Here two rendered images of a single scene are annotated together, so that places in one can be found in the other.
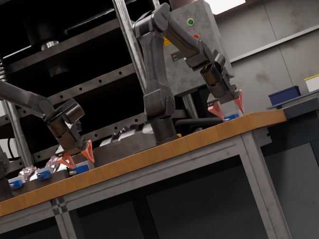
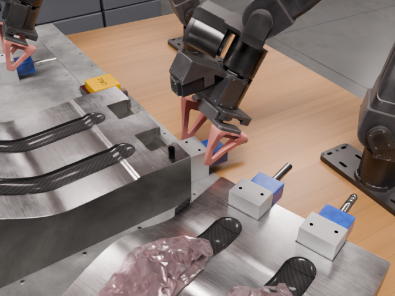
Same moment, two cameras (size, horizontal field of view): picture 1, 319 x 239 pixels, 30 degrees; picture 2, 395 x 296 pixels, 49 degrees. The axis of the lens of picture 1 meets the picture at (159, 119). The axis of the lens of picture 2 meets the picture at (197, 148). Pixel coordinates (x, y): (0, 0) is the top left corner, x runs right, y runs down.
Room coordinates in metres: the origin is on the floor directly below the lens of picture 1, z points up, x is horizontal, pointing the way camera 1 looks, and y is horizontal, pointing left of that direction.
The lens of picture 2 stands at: (2.54, 0.67, 1.29)
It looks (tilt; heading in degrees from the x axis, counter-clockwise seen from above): 37 degrees down; 219
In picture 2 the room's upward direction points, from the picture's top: straight up
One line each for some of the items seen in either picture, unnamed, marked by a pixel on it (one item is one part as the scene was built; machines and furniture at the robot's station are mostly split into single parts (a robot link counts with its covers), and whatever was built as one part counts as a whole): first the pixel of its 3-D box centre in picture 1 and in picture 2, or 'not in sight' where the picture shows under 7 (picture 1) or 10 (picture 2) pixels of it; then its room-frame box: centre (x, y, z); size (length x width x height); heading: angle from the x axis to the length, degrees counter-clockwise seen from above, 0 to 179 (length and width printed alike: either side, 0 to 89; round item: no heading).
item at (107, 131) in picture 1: (87, 145); not in sight; (3.42, 0.44, 1.02); 1.10 x 0.74 x 0.05; 73
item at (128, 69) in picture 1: (74, 104); not in sight; (3.42, 0.44, 1.27); 1.10 x 0.74 x 0.05; 73
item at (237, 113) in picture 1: (230, 119); (28, 64); (2.06, -0.23, 0.83); 0.13 x 0.05 x 0.05; 154
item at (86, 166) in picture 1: (79, 170); (216, 150); (2.05, 0.32, 0.83); 0.13 x 0.05 x 0.05; 159
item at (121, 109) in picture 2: (118, 145); (125, 117); (2.12, 0.17, 0.87); 0.05 x 0.05 x 0.04; 73
